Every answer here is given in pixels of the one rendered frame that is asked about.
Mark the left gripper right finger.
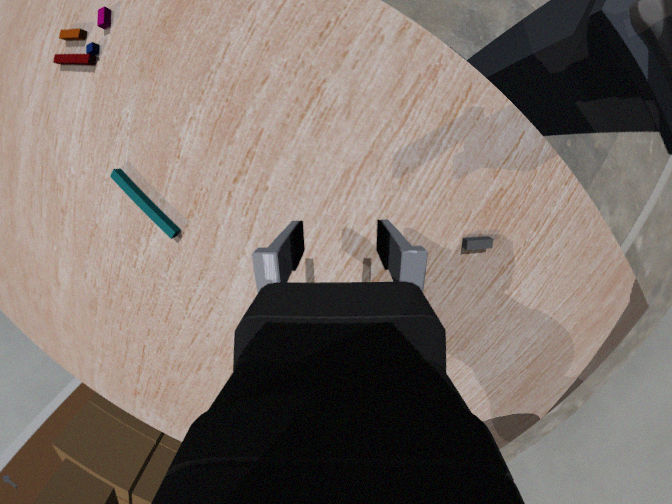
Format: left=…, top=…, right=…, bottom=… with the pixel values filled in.
left=376, top=219, right=428, bottom=292

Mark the turquoise rod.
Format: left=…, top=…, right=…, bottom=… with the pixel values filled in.
left=110, top=169, right=181, bottom=239

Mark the orange rod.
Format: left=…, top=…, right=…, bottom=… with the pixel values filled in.
left=59, top=29, right=87, bottom=41

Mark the magenta rectangular block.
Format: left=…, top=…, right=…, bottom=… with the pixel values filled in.
left=97, top=6, right=111, bottom=29

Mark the small blue block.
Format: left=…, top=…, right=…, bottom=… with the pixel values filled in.
left=86, top=42, right=100, bottom=56

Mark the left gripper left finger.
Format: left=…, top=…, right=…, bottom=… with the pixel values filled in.
left=252, top=220, right=305, bottom=293

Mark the dark red rod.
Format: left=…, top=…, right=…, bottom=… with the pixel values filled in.
left=53, top=54, right=97, bottom=65

